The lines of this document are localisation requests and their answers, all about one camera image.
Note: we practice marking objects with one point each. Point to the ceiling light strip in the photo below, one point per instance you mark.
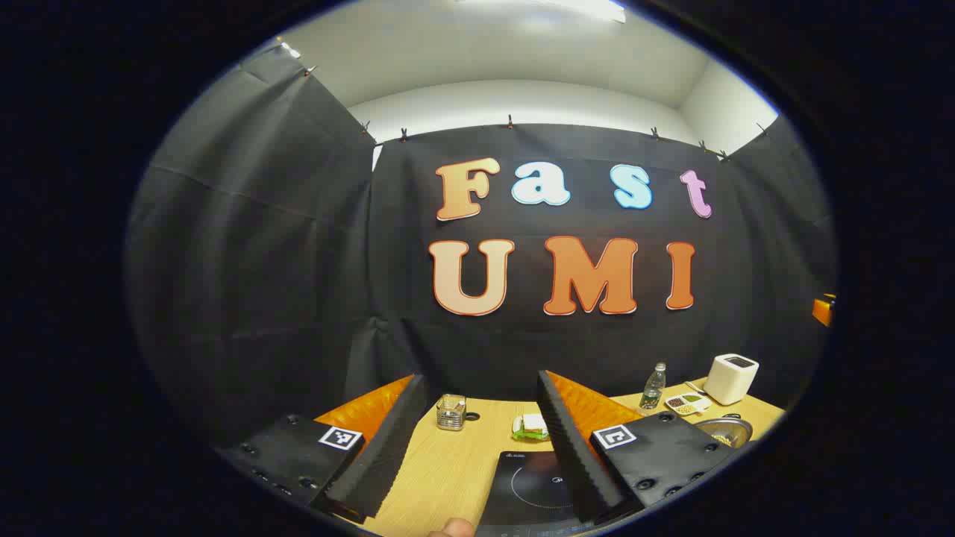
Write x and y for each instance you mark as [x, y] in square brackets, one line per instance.
[589, 7]

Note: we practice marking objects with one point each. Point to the black backdrop cloth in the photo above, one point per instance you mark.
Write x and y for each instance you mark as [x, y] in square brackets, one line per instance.
[298, 261]

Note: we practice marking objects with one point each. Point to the row of small cloth clips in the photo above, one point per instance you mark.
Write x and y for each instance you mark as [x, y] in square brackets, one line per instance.
[509, 121]

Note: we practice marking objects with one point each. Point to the white toaster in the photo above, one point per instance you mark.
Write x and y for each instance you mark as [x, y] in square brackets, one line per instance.
[727, 384]

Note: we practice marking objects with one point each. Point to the white divided bean dish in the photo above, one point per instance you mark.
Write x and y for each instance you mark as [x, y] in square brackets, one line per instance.
[686, 404]

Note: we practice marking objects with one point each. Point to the sandwich with lettuce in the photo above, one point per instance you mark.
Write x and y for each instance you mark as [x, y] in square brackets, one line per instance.
[531, 426]

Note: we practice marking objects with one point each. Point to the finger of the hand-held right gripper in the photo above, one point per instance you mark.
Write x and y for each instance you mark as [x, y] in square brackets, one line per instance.
[822, 311]

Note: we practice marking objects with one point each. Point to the pile of yellow soybeans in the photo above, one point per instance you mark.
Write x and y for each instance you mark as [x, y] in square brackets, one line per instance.
[722, 441]

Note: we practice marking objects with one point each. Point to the clear plastic water bottle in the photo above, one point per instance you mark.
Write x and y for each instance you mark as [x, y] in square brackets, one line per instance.
[653, 391]

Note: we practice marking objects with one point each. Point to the white spoon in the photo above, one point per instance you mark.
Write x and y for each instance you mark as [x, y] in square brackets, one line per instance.
[694, 387]

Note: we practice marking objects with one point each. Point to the black induction cooktop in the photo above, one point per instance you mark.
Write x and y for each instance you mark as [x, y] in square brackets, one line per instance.
[522, 492]

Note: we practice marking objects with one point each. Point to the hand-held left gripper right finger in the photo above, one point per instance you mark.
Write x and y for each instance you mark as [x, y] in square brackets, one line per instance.
[571, 455]

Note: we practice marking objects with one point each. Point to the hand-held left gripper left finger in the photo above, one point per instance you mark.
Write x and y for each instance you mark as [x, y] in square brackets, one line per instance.
[388, 447]

